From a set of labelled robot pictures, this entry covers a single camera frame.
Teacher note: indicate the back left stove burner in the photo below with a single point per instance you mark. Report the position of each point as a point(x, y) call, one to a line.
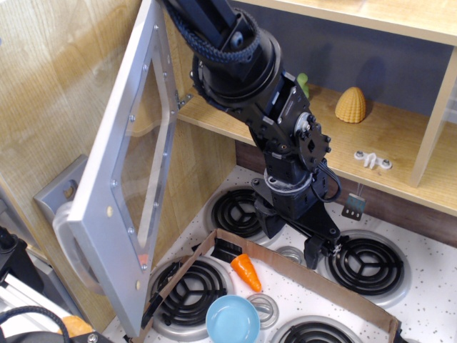
point(233, 210)

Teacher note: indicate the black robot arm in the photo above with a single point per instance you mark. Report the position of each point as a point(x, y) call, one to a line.
point(237, 68)

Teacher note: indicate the grey wall holder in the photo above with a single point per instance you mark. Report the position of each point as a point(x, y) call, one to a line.
point(61, 189)

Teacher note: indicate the grey toy microwave door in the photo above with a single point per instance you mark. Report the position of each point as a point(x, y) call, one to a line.
point(108, 231)

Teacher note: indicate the orange toy carrot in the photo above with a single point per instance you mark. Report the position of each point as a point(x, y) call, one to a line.
point(243, 266)

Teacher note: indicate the front right stove burner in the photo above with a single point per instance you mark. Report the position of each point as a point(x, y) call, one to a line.
point(314, 328)

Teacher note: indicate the yellow toy corn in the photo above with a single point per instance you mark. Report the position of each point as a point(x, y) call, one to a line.
point(351, 106)

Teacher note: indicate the white door latch clip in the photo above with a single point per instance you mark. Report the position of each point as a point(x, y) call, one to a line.
point(371, 160)

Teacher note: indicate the stove burner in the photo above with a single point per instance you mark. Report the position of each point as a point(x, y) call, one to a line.
point(182, 315)
point(370, 265)
point(314, 328)
point(233, 210)

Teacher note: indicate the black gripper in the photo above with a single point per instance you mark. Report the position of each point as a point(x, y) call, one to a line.
point(303, 210)

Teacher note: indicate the light blue bowl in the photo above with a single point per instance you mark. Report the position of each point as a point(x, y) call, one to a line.
point(232, 318)

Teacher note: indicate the toy slotted spatula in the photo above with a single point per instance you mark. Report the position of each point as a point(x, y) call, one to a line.
point(354, 207)

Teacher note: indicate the green toy broccoli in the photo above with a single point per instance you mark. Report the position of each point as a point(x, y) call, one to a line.
point(302, 80)

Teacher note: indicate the front left stove burner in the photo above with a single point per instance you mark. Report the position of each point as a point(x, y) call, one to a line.
point(182, 315)

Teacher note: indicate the brown cardboard barrier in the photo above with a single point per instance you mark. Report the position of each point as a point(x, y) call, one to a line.
point(220, 240)

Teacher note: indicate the middle silver stove knob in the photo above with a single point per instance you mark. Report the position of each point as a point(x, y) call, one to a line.
point(292, 253)

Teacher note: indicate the silver stove knob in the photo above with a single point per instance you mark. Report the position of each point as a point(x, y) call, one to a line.
point(292, 253)
point(266, 308)

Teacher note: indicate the back right stove burner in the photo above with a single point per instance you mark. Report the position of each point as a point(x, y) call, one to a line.
point(370, 265)

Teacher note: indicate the orange object bottom left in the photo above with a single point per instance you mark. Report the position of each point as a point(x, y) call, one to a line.
point(76, 326)

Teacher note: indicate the front silver stove knob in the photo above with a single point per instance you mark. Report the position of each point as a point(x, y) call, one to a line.
point(266, 308)

